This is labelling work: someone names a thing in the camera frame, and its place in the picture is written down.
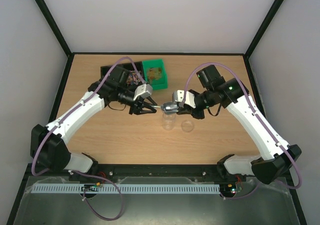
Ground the metal scoop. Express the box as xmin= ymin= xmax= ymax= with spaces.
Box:
xmin=152 ymin=101 xmax=179 ymax=115

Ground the black bin with lollipop candies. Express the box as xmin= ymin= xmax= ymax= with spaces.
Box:
xmin=123 ymin=61 xmax=145 ymax=86

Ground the green bin with gummies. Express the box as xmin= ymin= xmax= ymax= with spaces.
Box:
xmin=142 ymin=59 xmax=168 ymax=91

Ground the black bin with star candies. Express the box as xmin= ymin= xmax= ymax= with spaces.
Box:
xmin=100 ymin=63 xmax=124 ymax=79

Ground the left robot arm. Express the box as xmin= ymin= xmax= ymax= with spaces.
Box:
xmin=30 ymin=65 xmax=156 ymax=176

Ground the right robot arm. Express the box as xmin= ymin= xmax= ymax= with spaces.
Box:
xmin=172 ymin=62 xmax=302 ymax=185

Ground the clear jar lid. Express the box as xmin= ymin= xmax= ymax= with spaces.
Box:
xmin=181 ymin=120 xmax=195 ymax=133

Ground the clear plastic jar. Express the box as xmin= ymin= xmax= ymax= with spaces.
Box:
xmin=162 ymin=113 xmax=176 ymax=131

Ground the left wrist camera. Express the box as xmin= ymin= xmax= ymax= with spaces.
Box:
xmin=133 ymin=83 xmax=153 ymax=101

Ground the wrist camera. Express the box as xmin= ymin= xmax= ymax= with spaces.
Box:
xmin=133 ymin=83 xmax=153 ymax=101
xmin=172 ymin=90 xmax=196 ymax=109

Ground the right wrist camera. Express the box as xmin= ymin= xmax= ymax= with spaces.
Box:
xmin=172 ymin=90 xmax=196 ymax=109

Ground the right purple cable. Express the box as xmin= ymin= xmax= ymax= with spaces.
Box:
xmin=183 ymin=62 xmax=303 ymax=201

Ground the purple cable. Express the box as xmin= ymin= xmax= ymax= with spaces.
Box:
xmin=183 ymin=62 xmax=303 ymax=201
xmin=31 ymin=56 xmax=151 ymax=221

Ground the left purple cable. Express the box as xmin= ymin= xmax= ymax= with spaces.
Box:
xmin=31 ymin=56 xmax=151 ymax=221

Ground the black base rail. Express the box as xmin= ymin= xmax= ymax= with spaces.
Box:
xmin=68 ymin=163 xmax=247 ymax=183

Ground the grey slotted cable duct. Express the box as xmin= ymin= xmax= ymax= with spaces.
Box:
xmin=31 ymin=183 xmax=220 ymax=195

